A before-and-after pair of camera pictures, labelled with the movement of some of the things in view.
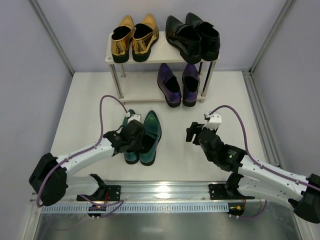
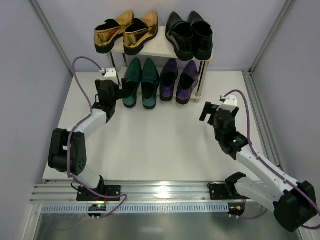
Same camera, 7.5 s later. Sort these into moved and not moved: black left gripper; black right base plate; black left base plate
Moved: black left gripper
Not moved: black left base plate; black right base plate
